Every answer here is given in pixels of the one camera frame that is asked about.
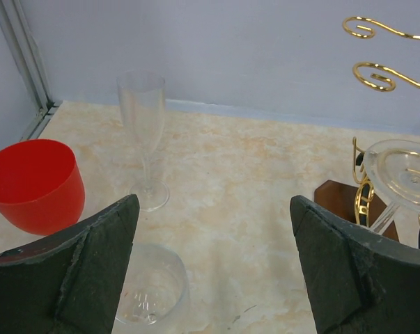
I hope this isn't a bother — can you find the clear wine glass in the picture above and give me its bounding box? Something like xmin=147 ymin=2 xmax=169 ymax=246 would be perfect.
xmin=363 ymin=139 xmax=420 ymax=234
xmin=114 ymin=243 xmax=190 ymax=333
xmin=116 ymin=70 xmax=170 ymax=212

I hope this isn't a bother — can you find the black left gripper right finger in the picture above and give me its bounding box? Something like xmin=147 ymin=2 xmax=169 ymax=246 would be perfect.
xmin=290 ymin=195 xmax=420 ymax=333

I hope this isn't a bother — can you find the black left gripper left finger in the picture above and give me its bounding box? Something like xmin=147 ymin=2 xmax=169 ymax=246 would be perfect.
xmin=0 ymin=195 xmax=140 ymax=333

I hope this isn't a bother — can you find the red plastic wine glass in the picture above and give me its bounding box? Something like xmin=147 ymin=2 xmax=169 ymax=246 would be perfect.
xmin=0 ymin=139 xmax=85 ymax=236

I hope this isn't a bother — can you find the gold wire glass rack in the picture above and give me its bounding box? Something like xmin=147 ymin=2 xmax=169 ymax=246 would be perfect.
xmin=313 ymin=15 xmax=420 ymax=253

